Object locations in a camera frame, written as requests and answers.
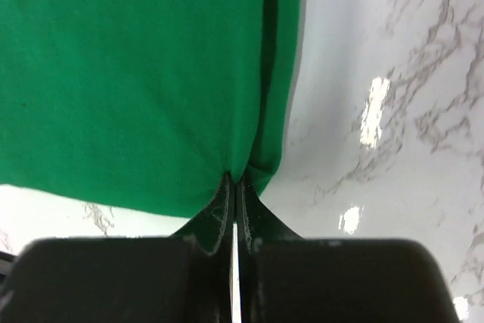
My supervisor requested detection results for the green t-shirt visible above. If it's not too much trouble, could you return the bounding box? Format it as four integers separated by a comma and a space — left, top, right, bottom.
1, 0, 301, 217

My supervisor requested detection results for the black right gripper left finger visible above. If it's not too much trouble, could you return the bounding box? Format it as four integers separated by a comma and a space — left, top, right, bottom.
1, 175, 234, 322

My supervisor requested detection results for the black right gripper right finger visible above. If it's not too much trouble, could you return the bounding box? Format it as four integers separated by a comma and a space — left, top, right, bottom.
236, 178, 458, 322

